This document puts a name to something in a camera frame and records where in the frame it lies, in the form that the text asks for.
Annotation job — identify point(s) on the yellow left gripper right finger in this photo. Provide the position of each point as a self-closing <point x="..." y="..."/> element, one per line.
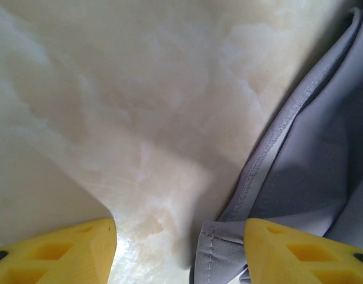
<point x="302" y="257"/>

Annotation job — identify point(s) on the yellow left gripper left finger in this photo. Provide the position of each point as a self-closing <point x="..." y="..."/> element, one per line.
<point x="51" y="257"/>

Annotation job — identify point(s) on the grey fabric skirt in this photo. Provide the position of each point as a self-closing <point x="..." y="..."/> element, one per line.
<point x="317" y="148"/>

